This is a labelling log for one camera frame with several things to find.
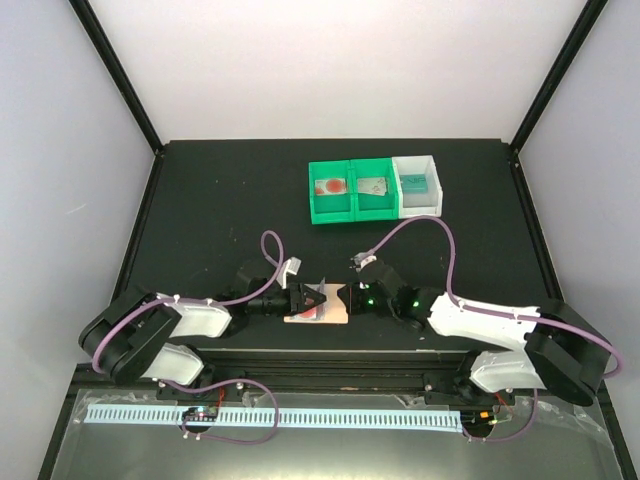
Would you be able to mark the left green bin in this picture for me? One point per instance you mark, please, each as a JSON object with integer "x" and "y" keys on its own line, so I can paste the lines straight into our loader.
{"x": 331, "y": 209}

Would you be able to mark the black frame post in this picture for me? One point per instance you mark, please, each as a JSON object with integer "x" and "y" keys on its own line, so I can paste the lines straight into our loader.
{"x": 572, "y": 45}
{"x": 103, "y": 47}

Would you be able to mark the green bin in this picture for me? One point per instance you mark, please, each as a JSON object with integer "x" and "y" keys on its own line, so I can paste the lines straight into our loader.
{"x": 331, "y": 209}
{"x": 375, "y": 208}

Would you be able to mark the red circle card in bin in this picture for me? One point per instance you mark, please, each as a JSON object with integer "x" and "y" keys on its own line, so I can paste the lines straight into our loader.
{"x": 330, "y": 187}

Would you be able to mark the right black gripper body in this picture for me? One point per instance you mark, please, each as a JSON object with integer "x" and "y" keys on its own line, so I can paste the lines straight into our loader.
{"x": 357, "y": 306}

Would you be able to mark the white bin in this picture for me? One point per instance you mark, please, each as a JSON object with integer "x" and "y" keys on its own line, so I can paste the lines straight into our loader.
{"x": 413, "y": 205}

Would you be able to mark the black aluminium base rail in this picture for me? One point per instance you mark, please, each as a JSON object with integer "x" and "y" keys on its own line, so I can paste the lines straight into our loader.
{"x": 448, "y": 374}

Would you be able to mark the right black frame post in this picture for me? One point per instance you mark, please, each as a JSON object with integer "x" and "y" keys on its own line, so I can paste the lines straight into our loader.
{"x": 572, "y": 45}

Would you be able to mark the red card black stripe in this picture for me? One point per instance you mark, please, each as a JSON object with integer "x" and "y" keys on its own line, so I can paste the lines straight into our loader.
{"x": 317, "y": 317}

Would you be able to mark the middle green bin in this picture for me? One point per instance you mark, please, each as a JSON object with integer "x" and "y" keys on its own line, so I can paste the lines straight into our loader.
{"x": 375, "y": 208}

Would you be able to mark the white card red circles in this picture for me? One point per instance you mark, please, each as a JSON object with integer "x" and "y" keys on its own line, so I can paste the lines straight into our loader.
{"x": 321, "y": 287}

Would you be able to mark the white slotted cable duct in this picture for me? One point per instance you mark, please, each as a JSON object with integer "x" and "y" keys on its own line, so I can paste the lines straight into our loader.
{"x": 301, "y": 418}

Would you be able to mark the grey patterned card in bin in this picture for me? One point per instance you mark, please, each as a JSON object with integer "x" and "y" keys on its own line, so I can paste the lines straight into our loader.
{"x": 375, "y": 186}

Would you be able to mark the small circuit board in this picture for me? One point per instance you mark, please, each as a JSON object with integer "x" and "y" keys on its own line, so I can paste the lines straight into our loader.
{"x": 479, "y": 417}
{"x": 200, "y": 414}

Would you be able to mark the beige card holder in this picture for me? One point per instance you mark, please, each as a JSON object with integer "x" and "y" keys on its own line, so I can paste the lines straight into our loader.
{"x": 334, "y": 310}

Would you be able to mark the teal card in bin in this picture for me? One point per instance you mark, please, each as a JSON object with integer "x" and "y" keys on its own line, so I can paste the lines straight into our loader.
{"x": 414, "y": 184}

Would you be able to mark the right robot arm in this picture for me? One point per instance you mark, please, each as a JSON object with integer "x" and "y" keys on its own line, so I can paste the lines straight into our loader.
{"x": 548, "y": 347}

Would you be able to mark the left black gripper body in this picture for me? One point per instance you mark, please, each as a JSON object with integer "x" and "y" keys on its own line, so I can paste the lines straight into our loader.
{"x": 280, "y": 306}

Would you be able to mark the right small circuit board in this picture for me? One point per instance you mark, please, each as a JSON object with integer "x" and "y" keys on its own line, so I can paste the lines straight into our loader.
{"x": 479, "y": 417}

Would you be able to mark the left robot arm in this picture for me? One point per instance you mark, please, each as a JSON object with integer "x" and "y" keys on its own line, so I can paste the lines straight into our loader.
{"x": 136, "y": 336}

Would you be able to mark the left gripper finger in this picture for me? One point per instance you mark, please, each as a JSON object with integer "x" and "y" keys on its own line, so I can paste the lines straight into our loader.
{"x": 311, "y": 307}
{"x": 309, "y": 292}

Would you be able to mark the left small circuit board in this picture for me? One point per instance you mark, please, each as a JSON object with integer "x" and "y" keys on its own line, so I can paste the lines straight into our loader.
{"x": 200, "y": 414}

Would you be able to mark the left black frame post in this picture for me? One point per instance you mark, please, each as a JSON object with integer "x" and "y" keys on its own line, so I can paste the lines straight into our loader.
{"x": 103, "y": 47}

